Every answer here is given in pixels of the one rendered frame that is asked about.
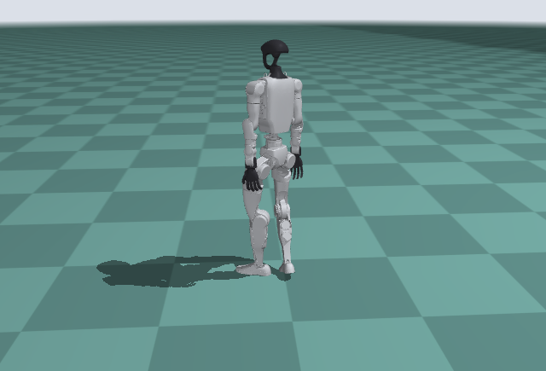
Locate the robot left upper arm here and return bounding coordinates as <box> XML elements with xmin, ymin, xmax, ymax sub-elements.
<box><xmin>243</xmin><ymin>80</ymin><xmax>266</xmax><ymax>130</ymax></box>

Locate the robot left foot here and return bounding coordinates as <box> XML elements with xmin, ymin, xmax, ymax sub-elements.
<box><xmin>235</xmin><ymin>262</ymin><xmax>271</xmax><ymax>276</ymax></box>

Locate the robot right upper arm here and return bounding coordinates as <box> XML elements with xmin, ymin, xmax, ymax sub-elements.
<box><xmin>291</xmin><ymin>78</ymin><xmax>303</xmax><ymax>125</ymax></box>

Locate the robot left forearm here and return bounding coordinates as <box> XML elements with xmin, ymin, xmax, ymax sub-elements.
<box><xmin>242</xmin><ymin>119</ymin><xmax>258</xmax><ymax>165</ymax></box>

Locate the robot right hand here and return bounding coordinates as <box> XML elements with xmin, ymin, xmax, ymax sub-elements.
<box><xmin>290</xmin><ymin>146</ymin><xmax>303</xmax><ymax>180</ymax></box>

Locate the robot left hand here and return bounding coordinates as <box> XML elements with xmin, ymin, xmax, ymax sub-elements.
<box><xmin>242</xmin><ymin>157</ymin><xmax>263</xmax><ymax>192</ymax></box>

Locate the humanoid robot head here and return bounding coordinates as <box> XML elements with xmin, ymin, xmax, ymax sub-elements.
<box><xmin>261</xmin><ymin>39</ymin><xmax>289</xmax><ymax>79</ymax></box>

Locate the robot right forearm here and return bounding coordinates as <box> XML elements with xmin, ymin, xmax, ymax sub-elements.
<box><xmin>290</xmin><ymin>120</ymin><xmax>303</xmax><ymax>154</ymax></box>

